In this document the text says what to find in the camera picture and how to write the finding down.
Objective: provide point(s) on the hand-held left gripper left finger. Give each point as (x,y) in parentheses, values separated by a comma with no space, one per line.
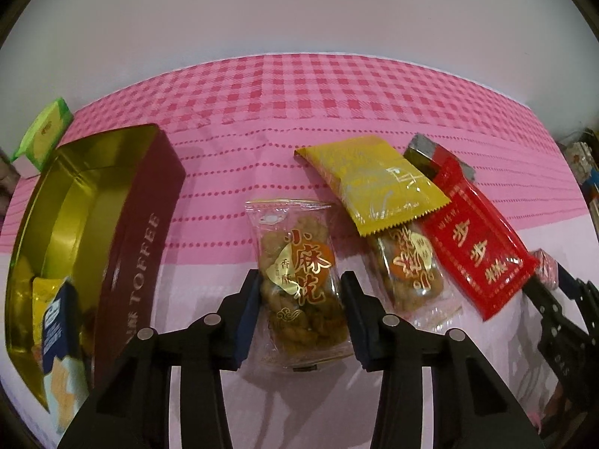
(248,308)

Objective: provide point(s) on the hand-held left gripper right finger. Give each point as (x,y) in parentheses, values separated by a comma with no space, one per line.
(358,322)

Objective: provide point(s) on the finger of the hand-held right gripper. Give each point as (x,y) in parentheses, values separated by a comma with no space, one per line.
(552,311)
(570,285)

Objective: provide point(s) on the small pink candy packet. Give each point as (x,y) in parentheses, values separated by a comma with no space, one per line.
(545,266)

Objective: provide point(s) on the clear fried twist packet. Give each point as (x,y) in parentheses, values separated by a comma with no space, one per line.
(412,262)
(299,266)

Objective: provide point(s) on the red snack packet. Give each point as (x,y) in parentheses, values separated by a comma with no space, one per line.
(477,248)

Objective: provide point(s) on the dark red tin box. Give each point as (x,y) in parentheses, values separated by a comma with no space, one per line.
(140,224)

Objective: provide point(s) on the yellow gold-patterned snack packet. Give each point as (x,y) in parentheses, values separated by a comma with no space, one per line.
(374,177)

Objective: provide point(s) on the dark green block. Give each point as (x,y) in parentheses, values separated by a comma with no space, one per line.
(419,149)

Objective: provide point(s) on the blue wafer packet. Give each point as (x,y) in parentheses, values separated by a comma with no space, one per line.
(61,336)

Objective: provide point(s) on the yellow lemon-print snack packet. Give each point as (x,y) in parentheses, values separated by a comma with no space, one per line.
(47,294)

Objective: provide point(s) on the beige printed box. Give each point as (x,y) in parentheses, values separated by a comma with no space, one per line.
(580,156)

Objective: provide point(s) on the green tissue pack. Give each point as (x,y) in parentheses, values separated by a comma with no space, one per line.
(44,133)

